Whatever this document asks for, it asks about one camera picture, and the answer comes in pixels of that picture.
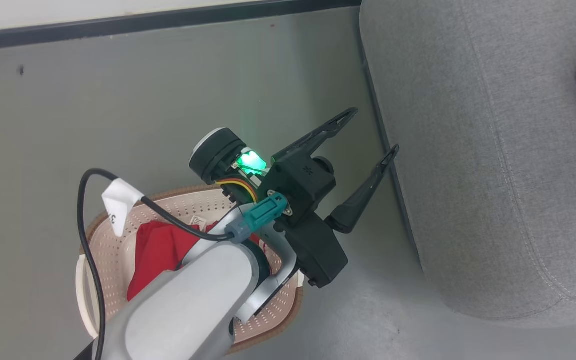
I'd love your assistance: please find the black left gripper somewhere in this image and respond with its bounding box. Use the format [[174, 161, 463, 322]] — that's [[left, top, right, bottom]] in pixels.
[[272, 107, 400, 289]]

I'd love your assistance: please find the red garment with striped cuff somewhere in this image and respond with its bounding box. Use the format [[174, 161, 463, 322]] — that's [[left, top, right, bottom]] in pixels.
[[127, 220, 269, 302]]

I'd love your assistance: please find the grey fabric sofa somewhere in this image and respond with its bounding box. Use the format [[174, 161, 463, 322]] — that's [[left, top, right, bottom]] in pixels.
[[359, 0, 576, 322]]

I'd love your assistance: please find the beige perforated laundry basket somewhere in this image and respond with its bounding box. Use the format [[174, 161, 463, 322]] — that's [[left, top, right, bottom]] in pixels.
[[75, 185, 305, 354]]

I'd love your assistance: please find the teal left camera connector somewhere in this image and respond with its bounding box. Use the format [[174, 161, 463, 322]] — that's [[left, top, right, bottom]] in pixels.
[[225, 191, 289, 245]]

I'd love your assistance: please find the yellow orange wire bundle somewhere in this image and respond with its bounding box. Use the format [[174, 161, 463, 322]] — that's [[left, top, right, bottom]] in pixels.
[[215, 177, 260, 204]]

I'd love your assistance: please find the white paper cable tag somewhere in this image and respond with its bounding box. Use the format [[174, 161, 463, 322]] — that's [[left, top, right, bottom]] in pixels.
[[101, 178, 145, 239]]

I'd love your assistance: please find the black wall baseboard strip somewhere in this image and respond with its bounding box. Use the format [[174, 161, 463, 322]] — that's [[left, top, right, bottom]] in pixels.
[[0, 0, 362, 53]]

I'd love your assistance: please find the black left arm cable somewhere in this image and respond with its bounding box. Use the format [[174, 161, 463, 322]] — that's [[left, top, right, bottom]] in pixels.
[[77, 168, 231, 360]]

